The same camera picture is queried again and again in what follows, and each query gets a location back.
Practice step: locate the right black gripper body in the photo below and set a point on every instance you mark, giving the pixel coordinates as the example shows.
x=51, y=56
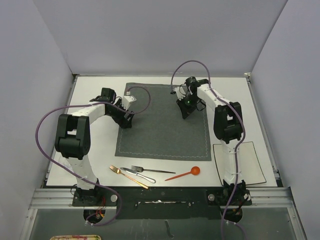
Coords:
x=188, y=103

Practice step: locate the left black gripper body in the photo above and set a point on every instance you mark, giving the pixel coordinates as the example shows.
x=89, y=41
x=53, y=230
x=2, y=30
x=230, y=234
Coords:
x=117, y=115

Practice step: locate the dark grey cloth placemat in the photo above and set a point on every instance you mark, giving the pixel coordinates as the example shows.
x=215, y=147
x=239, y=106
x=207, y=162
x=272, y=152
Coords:
x=158, y=129

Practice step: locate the white square plate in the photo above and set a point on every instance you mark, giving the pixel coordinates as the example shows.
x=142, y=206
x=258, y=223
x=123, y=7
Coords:
x=251, y=169

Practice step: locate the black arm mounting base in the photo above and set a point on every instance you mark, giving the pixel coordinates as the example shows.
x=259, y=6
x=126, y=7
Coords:
x=170, y=203

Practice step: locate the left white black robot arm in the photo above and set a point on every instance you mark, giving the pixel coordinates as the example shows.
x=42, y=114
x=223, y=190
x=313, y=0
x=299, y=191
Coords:
x=73, y=135

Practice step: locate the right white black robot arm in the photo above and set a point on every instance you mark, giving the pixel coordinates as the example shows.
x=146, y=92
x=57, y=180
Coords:
x=227, y=122

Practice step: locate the gold fork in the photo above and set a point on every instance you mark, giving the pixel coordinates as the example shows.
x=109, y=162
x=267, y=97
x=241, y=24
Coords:
x=119, y=172

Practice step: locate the silver table knife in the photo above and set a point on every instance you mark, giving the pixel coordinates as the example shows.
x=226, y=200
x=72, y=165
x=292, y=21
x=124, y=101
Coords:
x=133, y=172

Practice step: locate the orange plastic spoon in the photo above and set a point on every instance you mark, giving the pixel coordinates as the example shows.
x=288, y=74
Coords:
x=195, y=170

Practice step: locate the floral tray edge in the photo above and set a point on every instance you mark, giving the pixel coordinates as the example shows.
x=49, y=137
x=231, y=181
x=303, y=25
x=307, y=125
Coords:
x=76, y=237

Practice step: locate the dark handled silver fork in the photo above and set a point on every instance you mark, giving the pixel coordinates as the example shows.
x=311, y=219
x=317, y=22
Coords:
x=141, y=169

